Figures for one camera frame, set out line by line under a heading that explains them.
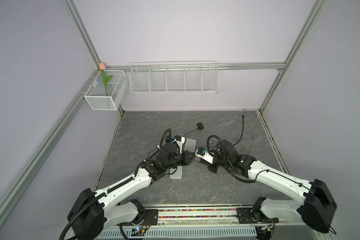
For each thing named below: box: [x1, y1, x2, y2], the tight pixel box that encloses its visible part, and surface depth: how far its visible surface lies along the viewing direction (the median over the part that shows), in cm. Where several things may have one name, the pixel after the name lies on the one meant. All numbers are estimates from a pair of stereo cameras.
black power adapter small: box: [197, 122, 204, 130], surface depth 114 cm
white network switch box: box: [184, 138, 197, 153], surface depth 101 cm
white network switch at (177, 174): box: [169, 166, 183, 180], surface depth 88 cm
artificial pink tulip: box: [99, 62, 113, 96], surface depth 92 cm
